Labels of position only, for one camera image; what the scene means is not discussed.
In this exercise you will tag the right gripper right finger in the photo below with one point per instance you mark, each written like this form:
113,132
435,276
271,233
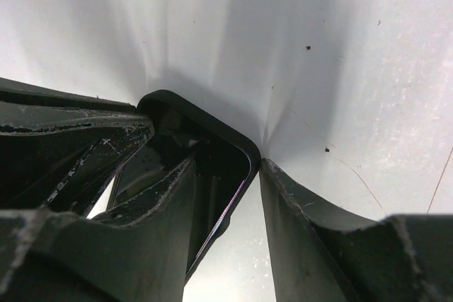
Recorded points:
321,252

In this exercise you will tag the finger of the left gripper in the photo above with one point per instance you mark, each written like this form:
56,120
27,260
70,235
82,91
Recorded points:
60,150

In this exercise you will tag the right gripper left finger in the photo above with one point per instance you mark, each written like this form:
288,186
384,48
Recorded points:
136,252

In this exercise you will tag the black smartphone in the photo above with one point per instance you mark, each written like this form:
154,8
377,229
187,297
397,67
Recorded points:
221,168

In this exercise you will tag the black phone case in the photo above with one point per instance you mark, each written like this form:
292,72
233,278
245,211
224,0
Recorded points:
238,139

